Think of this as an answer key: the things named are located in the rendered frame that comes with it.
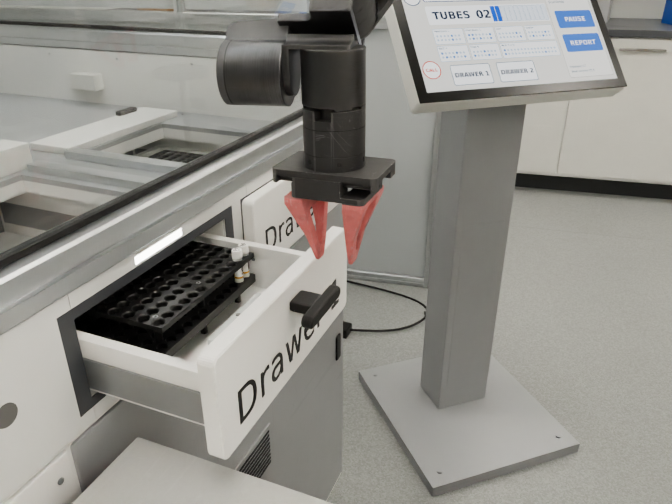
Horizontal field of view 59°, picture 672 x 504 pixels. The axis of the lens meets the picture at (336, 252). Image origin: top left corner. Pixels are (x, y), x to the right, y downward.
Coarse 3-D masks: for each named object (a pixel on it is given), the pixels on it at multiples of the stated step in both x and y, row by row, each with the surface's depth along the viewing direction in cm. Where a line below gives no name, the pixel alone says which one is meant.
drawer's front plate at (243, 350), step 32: (288, 288) 58; (320, 288) 66; (256, 320) 53; (288, 320) 60; (320, 320) 68; (224, 352) 49; (256, 352) 54; (224, 384) 49; (256, 384) 55; (224, 416) 50; (256, 416) 56; (224, 448) 51
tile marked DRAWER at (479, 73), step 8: (464, 64) 122; (472, 64) 123; (480, 64) 123; (488, 64) 124; (456, 72) 121; (464, 72) 122; (472, 72) 122; (480, 72) 123; (488, 72) 123; (456, 80) 121; (464, 80) 121; (472, 80) 122; (480, 80) 122; (488, 80) 123
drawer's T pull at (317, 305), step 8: (328, 288) 61; (336, 288) 61; (296, 296) 60; (304, 296) 60; (312, 296) 60; (320, 296) 60; (328, 296) 59; (336, 296) 61; (296, 304) 59; (304, 304) 58; (312, 304) 58; (320, 304) 58; (328, 304) 59; (304, 312) 58; (312, 312) 57; (320, 312) 57; (304, 320) 56; (312, 320) 56; (312, 328) 56
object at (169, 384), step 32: (256, 256) 74; (288, 256) 73; (256, 288) 76; (224, 320) 69; (96, 352) 56; (128, 352) 54; (192, 352) 64; (96, 384) 57; (128, 384) 55; (160, 384) 54; (192, 384) 52; (192, 416) 54
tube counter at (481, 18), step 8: (480, 8) 127; (488, 8) 128; (496, 8) 128; (504, 8) 129; (512, 8) 130; (520, 8) 130; (528, 8) 131; (536, 8) 131; (544, 8) 132; (480, 16) 127; (488, 16) 127; (496, 16) 128; (504, 16) 128; (512, 16) 129; (520, 16) 130; (528, 16) 130; (536, 16) 131; (544, 16) 131
